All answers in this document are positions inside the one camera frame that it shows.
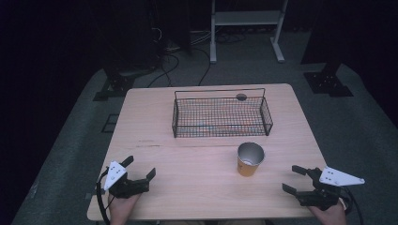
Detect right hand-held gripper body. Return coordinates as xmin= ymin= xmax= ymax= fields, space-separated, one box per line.
xmin=295 ymin=166 xmax=366 ymax=211

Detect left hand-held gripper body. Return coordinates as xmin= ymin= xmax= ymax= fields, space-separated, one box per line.
xmin=102 ymin=160 xmax=150 ymax=200

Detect person's left hand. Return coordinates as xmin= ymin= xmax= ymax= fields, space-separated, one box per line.
xmin=107 ymin=193 xmax=142 ymax=225

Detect person's right hand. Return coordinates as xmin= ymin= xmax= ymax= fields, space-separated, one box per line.
xmin=307 ymin=201 xmax=348 ymax=225

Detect orange paper cup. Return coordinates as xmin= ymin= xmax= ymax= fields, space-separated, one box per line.
xmin=237 ymin=142 xmax=266 ymax=178

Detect black stand base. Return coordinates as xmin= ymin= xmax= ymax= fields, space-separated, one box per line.
xmin=302 ymin=62 xmax=355 ymax=98
xmin=92 ymin=67 xmax=158 ymax=102

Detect white metal stand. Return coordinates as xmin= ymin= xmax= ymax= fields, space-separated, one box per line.
xmin=209 ymin=0 xmax=289 ymax=65

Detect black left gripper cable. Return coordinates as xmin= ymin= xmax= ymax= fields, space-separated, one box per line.
xmin=96 ymin=170 xmax=112 ymax=225

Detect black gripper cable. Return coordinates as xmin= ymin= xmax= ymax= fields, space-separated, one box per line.
xmin=339 ymin=187 xmax=364 ymax=225
xmin=96 ymin=170 xmax=112 ymax=225

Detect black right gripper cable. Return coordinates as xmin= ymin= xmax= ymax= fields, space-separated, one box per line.
xmin=339 ymin=187 xmax=364 ymax=225

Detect black wire basket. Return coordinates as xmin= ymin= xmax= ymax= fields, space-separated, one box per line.
xmin=171 ymin=87 xmax=274 ymax=139

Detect black floor cable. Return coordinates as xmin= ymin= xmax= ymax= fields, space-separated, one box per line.
xmin=146 ymin=53 xmax=181 ymax=89
xmin=191 ymin=46 xmax=212 ymax=86

